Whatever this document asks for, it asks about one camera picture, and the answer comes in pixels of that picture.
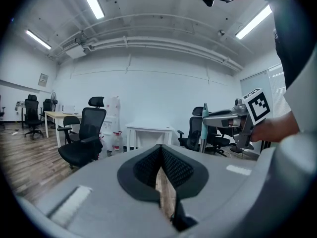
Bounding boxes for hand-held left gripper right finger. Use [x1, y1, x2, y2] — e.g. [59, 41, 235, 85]
[160, 144, 273, 234]

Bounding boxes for white window blinds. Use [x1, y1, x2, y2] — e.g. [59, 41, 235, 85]
[267, 63, 292, 120]

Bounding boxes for small white table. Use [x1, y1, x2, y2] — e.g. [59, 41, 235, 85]
[124, 123, 175, 153]

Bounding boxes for person's torso in clothing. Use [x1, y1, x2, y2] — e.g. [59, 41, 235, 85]
[259, 0, 317, 143]

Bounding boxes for clear water jug red label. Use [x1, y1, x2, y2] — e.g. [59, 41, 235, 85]
[98, 132, 110, 159]
[111, 130, 124, 154]

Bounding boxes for white wall cable tray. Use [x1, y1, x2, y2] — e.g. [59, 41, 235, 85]
[0, 79, 41, 94]

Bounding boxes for wooden desk with white legs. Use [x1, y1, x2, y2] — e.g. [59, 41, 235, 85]
[44, 111, 83, 149]

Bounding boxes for white ceiling pipes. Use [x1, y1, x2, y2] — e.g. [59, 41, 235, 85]
[80, 35, 245, 72]

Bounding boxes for long ceiling light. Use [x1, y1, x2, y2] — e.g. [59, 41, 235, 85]
[78, 0, 106, 20]
[25, 29, 52, 50]
[235, 4, 273, 40]

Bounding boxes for large black mesh office chair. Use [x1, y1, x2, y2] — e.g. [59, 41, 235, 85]
[57, 96, 107, 170]

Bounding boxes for person's right forearm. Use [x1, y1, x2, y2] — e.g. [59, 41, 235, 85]
[250, 112, 299, 143]

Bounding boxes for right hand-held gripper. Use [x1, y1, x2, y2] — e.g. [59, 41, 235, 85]
[202, 87, 271, 150]

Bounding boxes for teal and grey broom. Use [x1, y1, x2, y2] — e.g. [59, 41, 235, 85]
[199, 103, 211, 154]

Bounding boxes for person's right hand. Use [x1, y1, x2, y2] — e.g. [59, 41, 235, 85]
[240, 114, 253, 135]

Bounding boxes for frosted glass door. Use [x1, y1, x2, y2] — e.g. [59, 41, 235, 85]
[239, 70, 271, 109]

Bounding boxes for white water dispenser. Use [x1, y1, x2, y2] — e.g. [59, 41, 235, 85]
[102, 96, 121, 136]

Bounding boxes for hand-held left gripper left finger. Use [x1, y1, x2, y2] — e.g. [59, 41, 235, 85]
[17, 144, 179, 238]

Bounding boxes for white ceiling air conditioner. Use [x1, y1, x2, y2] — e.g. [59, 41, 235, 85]
[64, 43, 88, 60]

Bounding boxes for grey wall panel box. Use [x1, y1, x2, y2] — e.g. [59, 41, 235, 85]
[38, 73, 49, 87]

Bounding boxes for black standing fan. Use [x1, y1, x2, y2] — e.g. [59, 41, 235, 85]
[50, 91, 59, 130]

